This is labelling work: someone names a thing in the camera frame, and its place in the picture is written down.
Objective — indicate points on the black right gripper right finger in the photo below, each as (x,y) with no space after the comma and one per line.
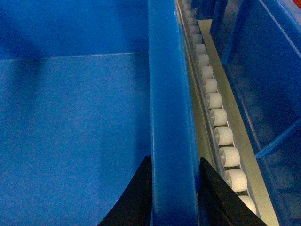
(220,206)

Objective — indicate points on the steel roller shelf rack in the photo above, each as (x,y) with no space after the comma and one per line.
(221,134)

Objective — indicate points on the large blue plastic crate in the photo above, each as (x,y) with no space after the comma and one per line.
(88,88)

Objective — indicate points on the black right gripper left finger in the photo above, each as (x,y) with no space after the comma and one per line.
(134,207)

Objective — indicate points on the neighbouring blue crate on shelf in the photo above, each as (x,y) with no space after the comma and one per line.
(259,45)

